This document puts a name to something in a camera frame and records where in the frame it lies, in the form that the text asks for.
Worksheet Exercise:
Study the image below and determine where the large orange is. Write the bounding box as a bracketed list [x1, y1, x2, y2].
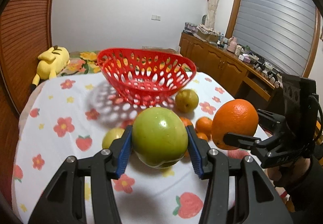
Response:
[211, 99, 258, 150]

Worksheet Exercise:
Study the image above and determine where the larger mandarin orange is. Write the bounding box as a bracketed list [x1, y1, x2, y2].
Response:
[195, 116, 212, 140]

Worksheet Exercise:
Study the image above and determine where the large green apple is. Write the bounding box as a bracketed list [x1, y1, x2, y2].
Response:
[131, 107, 188, 169]

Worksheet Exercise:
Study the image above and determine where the small yellow-green apple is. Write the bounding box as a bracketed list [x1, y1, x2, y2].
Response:
[102, 127, 125, 149]

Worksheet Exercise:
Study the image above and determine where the right hand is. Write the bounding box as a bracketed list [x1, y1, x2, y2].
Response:
[267, 157, 311, 188]

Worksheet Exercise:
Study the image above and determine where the wooden sideboard cabinet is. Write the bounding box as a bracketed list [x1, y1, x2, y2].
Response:
[179, 32, 277, 109]

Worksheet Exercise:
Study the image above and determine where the small mandarin orange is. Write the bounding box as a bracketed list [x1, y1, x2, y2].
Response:
[196, 132, 209, 142]

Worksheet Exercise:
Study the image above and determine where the green pear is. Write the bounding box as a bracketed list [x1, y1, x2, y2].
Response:
[175, 89, 199, 113]

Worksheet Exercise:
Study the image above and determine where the pink kettle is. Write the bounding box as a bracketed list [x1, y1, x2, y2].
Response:
[227, 37, 237, 53]

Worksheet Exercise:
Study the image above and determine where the white floral strawberry cloth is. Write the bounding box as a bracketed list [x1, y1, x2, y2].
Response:
[11, 71, 270, 224]

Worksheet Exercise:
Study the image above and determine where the grey window blind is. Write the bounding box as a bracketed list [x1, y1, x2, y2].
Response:
[233, 0, 316, 75]

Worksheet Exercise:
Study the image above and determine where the patterned box on cabinet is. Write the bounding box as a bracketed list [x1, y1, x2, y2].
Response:
[196, 24, 221, 43]

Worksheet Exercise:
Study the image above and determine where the red plastic perforated basket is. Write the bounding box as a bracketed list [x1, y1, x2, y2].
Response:
[97, 48, 197, 107]

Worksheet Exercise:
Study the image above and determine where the yellow plush toy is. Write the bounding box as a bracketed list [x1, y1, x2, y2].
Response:
[31, 45, 70, 92]

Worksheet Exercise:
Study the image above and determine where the colourful floral bed blanket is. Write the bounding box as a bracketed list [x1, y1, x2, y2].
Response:
[58, 51, 101, 77]

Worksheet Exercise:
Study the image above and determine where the wooden louvered wardrobe door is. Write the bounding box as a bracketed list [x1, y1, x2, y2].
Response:
[1, 0, 52, 204]

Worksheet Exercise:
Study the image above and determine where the white wall switch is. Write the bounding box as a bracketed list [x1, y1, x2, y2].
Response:
[151, 15, 161, 21]

